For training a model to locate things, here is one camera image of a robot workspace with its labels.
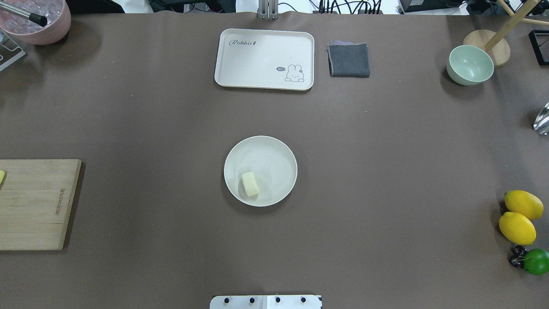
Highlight cream round plate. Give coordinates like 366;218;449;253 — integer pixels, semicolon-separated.
223;136;298;207

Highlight pale white bun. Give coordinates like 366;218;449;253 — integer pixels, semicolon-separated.
241;171;259;197

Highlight cream rabbit tray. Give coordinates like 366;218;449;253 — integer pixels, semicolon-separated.
214;29;314;91

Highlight grey folded cloth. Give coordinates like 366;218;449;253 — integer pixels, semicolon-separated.
327;41;371;78

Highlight mint green bowl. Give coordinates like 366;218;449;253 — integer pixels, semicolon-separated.
446;45;495;86

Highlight wooden cutting board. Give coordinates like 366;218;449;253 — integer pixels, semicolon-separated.
0;159;82;251

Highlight wooden cup stand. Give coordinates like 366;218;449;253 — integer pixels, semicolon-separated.
463;0;548;68

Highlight yellow lemon far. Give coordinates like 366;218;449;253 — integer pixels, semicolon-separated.
504;190;544;220

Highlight yellow lemon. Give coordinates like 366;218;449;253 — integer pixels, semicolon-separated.
498;212;537;245
504;190;544;220

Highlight yellow lemon near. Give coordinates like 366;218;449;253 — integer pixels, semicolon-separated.
498;212;537;245

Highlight pink bowl with ice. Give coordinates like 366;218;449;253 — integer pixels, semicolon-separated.
1;0;71;45

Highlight dark cherries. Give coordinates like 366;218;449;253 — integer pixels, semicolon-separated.
508;245;528;269

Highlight metal scoop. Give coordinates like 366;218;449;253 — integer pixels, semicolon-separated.
533;102;549;136

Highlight green lime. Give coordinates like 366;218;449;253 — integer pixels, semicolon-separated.
523;248;549;276

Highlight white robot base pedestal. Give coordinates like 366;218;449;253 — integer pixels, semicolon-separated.
209;294;323;309

